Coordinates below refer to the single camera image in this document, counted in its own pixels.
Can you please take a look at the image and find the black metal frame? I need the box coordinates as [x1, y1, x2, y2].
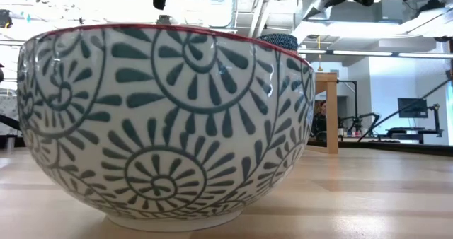
[337, 78, 359, 122]

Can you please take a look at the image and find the long ceiling light strip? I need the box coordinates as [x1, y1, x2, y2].
[331, 49, 394, 57]
[398, 52, 453, 59]
[297, 48, 328, 55]

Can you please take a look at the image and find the blue patterned ceramic bowl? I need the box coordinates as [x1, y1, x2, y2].
[255, 33, 300, 53]

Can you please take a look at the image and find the white bowl teal floral pattern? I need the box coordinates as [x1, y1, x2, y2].
[16, 23, 316, 233]

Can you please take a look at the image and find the black background desk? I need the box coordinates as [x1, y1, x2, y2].
[384, 127, 443, 145]

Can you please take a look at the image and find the yellow hanging pendant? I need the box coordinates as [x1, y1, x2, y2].
[316, 35, 324, 72]

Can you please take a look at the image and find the black slanted rod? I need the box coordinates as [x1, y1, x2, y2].
[357, 76, 453, 143]

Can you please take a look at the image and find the black computer monitor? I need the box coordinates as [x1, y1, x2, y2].
[397, 97, 429, 119]

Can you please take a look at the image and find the person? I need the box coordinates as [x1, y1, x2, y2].
[310, 100, 343, 141]

